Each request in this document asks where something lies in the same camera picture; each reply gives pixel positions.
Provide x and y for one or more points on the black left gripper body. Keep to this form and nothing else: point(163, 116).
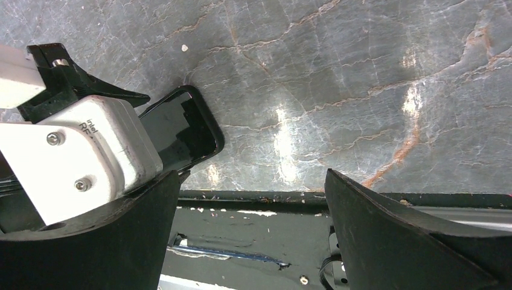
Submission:
point(67, 83)

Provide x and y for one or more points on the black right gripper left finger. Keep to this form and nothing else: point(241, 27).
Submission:
point(120, 245)

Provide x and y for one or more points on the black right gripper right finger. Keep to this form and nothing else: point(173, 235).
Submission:
point(384, 244)

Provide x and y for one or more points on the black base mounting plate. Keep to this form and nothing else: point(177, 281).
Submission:
point(280, 240)

